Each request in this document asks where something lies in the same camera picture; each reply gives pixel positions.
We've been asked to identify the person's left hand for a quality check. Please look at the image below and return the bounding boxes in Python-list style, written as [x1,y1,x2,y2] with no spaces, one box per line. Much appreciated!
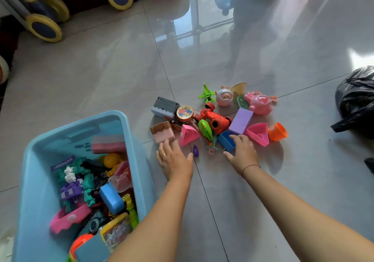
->
[155,138,194,182]

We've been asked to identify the person's right hand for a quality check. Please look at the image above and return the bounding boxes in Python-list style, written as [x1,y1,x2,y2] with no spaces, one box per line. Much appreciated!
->
[223,134,261,177]

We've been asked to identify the pink house-shaped toy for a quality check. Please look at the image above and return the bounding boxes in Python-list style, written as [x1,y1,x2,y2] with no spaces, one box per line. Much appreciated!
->
[178,124,201,148]

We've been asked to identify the purple foam block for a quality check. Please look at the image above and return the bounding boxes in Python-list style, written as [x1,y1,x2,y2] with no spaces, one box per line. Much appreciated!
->
[228,108,254,136]

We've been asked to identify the red toy camera robot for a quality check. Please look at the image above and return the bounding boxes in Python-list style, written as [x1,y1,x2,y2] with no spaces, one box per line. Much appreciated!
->
[193,102,233,135]

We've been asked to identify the green oval toy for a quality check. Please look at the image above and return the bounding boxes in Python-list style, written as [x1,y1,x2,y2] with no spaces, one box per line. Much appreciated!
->
[198,119,214,142]

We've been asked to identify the round colourful toy drum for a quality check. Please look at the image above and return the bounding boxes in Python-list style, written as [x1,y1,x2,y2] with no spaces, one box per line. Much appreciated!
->
[176,105,194,124]

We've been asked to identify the pink pig toy pot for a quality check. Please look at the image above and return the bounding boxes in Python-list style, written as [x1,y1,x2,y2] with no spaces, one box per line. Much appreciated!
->
[243,90,278,117]

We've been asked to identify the grey toothed toy block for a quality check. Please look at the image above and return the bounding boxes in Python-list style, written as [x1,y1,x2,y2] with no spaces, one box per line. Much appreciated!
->
[150,96,180,121]

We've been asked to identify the round pink pig toy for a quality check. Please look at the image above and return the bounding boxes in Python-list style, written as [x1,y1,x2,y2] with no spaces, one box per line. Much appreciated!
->
[215,85,234,107]

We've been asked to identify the yellow duck toy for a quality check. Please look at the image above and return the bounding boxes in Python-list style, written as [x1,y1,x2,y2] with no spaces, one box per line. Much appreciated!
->
[102,152,123,169]

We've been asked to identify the lime green toy scoop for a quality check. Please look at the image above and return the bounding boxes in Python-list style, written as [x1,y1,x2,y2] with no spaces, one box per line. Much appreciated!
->
[122,194,139,230]

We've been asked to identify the white bunny toy board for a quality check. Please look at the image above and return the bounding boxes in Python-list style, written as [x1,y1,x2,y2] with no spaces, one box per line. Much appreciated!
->
[91,135,127,155]

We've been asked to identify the green toy airplane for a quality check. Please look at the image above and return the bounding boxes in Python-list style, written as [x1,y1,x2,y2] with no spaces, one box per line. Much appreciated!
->
[198,83,217,104]

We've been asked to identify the blue toy block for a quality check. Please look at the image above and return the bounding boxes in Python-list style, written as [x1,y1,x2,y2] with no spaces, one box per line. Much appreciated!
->
[99,182,125,216]

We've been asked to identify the black toy vehicle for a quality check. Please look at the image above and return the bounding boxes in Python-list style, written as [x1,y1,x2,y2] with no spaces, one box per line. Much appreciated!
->
[93,171,110,195]

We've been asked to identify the yellow toy phone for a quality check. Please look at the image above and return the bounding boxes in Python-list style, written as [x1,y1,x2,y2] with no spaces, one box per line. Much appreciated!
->
[100,212,132,253]

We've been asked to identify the teal toy truck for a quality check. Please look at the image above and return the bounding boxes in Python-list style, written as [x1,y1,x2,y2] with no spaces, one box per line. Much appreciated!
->
[80,212,107,236]

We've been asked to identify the teal purple toy robot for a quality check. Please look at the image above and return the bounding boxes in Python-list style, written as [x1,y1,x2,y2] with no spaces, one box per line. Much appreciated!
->
[51,155,97,212]

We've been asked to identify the blue-grey toy appliance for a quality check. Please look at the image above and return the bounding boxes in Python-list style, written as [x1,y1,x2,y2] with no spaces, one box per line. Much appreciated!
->
[74,232,111,262]

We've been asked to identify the blue plastic storage bin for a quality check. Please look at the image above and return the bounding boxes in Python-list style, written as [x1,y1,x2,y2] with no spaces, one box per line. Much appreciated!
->
[11,110,157,262]

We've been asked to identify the person's left forearm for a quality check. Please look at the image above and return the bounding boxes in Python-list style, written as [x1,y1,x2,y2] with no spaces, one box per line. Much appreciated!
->
[106,174,193,262]

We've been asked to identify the person's right forearm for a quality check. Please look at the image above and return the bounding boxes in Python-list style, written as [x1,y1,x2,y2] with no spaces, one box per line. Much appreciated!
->
[242,165,374,262]

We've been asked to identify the black plastic bag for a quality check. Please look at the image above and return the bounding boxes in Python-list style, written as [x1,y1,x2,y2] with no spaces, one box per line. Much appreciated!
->
[330,65,374,134]

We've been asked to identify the black furniture foot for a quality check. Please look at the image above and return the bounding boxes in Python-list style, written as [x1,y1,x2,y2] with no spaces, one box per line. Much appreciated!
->
[363,157,374,175]

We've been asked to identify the yellow blue ride-on bike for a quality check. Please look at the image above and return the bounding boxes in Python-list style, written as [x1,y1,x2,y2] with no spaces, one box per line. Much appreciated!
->
[0,0,134,43]

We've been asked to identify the striped basketball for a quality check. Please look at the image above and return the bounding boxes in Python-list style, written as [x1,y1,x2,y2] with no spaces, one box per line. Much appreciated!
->
[0,55,10,85]

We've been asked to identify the thin wrist bracelet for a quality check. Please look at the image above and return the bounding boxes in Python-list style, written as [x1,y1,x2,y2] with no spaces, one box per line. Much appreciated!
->
[241,164,261,178]

